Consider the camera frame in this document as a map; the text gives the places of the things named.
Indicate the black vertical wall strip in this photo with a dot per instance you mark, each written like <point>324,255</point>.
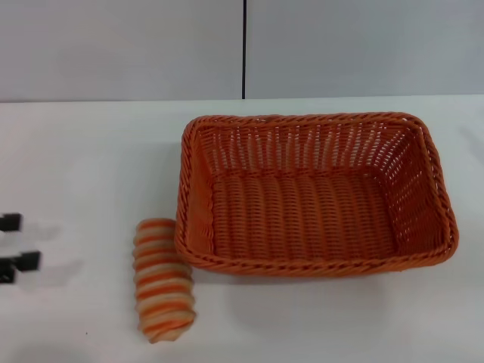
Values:
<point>244,49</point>

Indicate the orange striped bread roll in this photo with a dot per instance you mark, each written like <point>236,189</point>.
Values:
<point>163,280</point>

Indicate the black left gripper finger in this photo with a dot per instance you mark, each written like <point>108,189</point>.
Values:
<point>10,222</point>
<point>26,261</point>

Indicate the orange woven plastic basket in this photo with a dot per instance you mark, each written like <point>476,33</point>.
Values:
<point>302,211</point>

